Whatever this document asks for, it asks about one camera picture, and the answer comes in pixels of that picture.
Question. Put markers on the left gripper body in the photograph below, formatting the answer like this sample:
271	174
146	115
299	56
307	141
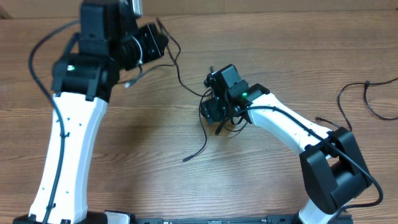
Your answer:
150	49

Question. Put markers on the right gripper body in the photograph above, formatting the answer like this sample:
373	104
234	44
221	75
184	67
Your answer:
220	110

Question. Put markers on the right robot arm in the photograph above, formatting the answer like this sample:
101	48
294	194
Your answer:
333	168

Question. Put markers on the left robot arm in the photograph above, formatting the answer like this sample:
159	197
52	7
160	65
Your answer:
109	41

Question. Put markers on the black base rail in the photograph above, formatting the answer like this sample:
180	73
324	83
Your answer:
214	221

